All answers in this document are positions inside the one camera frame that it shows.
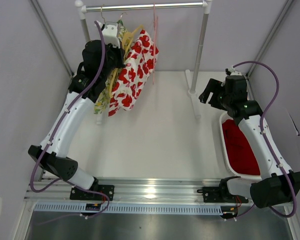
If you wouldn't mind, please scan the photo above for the aluminium mounting rail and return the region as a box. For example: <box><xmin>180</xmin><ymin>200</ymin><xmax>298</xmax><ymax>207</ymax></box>
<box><xmin>23</xmin><ymin>177</ymin><xmax>296</xmax><ymax>207</ymax></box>

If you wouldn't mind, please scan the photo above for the slotted grey cable duct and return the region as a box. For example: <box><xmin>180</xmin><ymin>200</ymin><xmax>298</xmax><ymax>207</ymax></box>
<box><xmin>34</xmin><ymin>202</ymin><xmax>223</xmax><ymax>216</ymax></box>

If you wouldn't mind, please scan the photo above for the red poppy print skirt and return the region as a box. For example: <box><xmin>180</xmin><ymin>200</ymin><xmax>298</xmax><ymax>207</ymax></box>
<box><xmin>108</xmin><ymin>29</ymin><xmax>159</xmax><ymax>117</ymax></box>

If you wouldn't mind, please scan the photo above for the white plastic laundry basket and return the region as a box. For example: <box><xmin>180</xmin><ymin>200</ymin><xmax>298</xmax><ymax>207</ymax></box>
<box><xmin>219</xmin><ymin>112</ymin><xmax>261</xmax><ymax>181</ymax></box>

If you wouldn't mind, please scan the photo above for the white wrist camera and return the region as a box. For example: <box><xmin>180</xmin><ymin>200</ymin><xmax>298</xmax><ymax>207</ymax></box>
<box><xmin>225</xmin><ymin>66</ymin><xmax>244</xmax><ymax>76</ymax></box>
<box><xmin>102</xmin><ymin>21</ymin><xmax>121</xmax><ymax>49</ymax></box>

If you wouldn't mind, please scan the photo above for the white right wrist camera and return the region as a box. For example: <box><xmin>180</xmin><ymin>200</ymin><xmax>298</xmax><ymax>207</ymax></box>
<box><xmin>225</xmin><ymin>66</ymin><xmax>244</xmax><ymax>76</ymax></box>

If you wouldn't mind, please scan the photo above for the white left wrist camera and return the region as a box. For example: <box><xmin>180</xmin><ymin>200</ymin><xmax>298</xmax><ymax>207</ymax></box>
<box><xmin>102</xmin><ymin>21</ymin><xmax>121</xmax><ymax>49</ymax></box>

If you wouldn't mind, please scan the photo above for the green clothes hanger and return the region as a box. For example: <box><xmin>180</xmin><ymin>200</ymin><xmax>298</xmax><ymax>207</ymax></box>
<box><xmin>100</xmin><ymin>4</ymin><xmax>106</xmax><ymax>25</ymax></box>

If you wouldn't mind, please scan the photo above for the pink clothes hanger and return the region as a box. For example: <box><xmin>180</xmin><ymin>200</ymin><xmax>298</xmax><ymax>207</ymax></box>
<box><xmin>152</xmin><ymin>3</ymin><xmax>158</xmax><ymax>85</ymax></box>

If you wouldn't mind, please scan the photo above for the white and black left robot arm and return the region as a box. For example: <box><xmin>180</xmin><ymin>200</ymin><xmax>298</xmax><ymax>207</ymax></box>
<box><xmin>28</xmin><ymin>40</ymin><xmax>125</xmax><ymax>200</ymax></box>

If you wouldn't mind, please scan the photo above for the lemon print skirt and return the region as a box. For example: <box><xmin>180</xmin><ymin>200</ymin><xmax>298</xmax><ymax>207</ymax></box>
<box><xmin>93</xmin><ymin>19</ymin><xmax>129</xmax><ymax>115</ymax></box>

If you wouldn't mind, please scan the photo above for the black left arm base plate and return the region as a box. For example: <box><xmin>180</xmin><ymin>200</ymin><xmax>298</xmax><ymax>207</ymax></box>
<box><xmin>69</xmin><ymin>183</ymin><xmax>115</xmax><ymax>201</ymax></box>

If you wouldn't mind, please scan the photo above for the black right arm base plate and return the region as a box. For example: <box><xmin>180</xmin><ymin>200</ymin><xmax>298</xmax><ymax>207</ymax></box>
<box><xmin>196</xmin><ymin>186</ymin><xmax>249</xmax><ymax>204</ymax></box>

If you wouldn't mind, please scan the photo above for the yellow clothes hanger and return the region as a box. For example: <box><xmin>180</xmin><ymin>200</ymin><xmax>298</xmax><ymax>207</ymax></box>
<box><xmin>107</xmin><ymin>12</ymin><xmax>144</xmax><ymax>99</ymax></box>

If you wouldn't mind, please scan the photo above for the white and silver clothes rack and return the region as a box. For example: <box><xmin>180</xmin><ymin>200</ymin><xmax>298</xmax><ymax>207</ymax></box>
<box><xmin>75</xmin><ymin>0</ymin><xmax>212</xmax><ymax>123</ymax></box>

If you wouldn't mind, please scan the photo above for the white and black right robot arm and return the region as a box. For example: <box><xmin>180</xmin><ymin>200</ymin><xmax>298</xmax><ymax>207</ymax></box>
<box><xmin>199</xmin><ymin>75</ymin><xmax>300</xmax><ymax>209</ymax></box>

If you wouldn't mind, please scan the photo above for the red garment in basket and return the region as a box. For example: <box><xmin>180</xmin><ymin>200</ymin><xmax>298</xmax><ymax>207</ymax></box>
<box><xmin>222</xmin><ymin>119</ymin><xmax>260</xmax><ymax>176</ymax></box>

